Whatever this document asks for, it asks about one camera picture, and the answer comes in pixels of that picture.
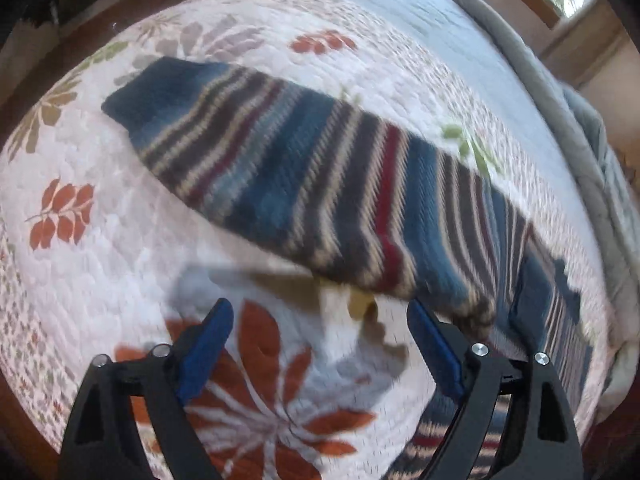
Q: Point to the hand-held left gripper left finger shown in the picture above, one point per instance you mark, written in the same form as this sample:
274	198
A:
207	350

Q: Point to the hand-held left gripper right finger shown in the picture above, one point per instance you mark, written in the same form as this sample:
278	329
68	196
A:
435	347

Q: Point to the white floral quilt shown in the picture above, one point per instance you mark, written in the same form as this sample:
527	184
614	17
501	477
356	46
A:
125	240

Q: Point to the grey blanket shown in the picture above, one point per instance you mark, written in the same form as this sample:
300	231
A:
575	125

